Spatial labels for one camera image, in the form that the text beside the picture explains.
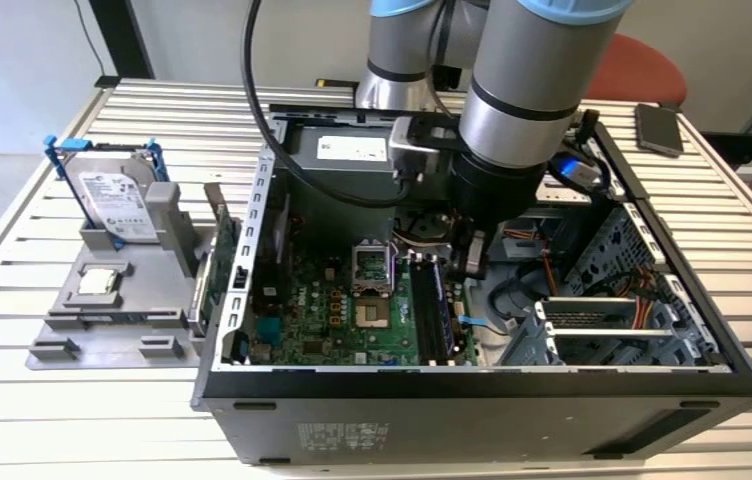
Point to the black metal post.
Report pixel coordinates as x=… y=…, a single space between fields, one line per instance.
x=126 y=40

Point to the black phone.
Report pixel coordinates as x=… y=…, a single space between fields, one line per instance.
x=658 y=130

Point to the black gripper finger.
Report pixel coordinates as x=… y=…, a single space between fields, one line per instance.
x=466 y=252

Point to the green graphics card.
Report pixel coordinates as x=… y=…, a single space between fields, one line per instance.
x=223 y=260

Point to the round bronze component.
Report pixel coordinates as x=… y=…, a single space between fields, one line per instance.
x=433 y=225

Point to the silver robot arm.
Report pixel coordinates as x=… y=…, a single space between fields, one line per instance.
x=530 y=75

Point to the grey metal drive bay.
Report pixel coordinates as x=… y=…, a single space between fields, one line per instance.
x=517 y=247

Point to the CPU socket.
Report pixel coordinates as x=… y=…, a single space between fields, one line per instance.
x=373 y=314

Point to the red chair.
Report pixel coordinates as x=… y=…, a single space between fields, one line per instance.
x=650 y=70

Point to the hard disk in blue carrier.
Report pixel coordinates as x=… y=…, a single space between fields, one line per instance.
x=110 y=200

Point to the grey power supply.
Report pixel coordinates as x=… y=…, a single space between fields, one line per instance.
x=337 y=225

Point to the silver CPU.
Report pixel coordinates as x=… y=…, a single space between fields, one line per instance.
x=98 y=282

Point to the thin locking lever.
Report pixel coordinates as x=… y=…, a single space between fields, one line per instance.
x=395 y=272

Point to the black PC case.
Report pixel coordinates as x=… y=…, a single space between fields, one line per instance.
x=417 y=425

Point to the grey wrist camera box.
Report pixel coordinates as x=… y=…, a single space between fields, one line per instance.
x=410 y=145

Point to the blue-grey disk bay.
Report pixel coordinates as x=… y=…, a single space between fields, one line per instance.
x=590 y=332

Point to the black corner bracket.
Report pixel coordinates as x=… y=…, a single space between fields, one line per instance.
x=108 y=82

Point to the black RAM slot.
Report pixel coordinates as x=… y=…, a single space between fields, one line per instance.
x=427 y=310
x=419 y=310
x=434 y=320

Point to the green motherboard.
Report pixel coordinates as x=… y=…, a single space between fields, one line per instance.
x=323 y=345

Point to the grey parts rack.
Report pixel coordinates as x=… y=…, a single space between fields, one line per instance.
x=143 y=280

